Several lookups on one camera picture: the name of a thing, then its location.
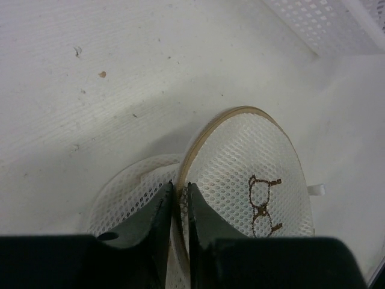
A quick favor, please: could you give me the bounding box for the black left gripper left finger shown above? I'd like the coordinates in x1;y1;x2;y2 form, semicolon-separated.
1;182;174;288

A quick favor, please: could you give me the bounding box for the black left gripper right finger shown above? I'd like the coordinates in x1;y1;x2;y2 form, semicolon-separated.
187;184;367;288

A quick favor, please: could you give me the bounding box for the white plastic mesh basket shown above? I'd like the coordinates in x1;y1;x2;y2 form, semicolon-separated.
265;0;384;57

